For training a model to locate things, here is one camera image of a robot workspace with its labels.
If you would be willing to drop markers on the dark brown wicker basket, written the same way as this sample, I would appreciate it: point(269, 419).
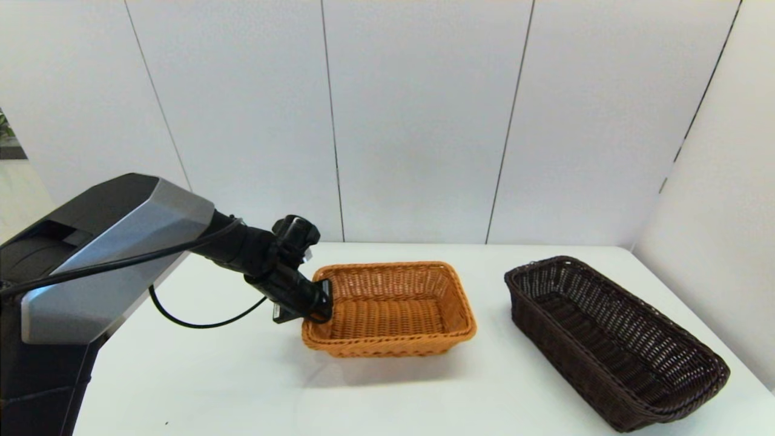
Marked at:
point(605, 393)

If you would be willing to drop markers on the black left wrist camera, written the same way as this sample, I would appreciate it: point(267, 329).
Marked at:
point(295, 236)

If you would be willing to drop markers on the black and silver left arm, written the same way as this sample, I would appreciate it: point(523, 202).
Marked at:
point(121, 239)

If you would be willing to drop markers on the orange wicker basket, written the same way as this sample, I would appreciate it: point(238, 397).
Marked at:
point(387, 345)

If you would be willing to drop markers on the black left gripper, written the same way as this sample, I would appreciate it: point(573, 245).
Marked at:
point(284, 287)

